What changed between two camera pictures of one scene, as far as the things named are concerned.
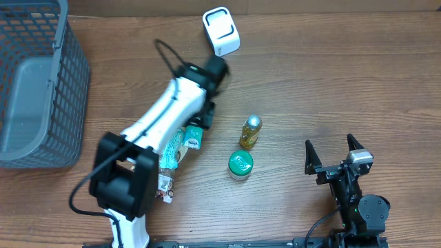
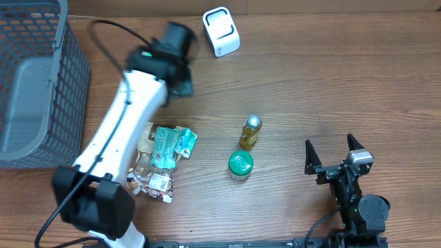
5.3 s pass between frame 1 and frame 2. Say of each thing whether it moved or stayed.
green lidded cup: stayed
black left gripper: moved
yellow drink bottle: stayed
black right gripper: stayed
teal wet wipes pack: stayed
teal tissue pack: moved
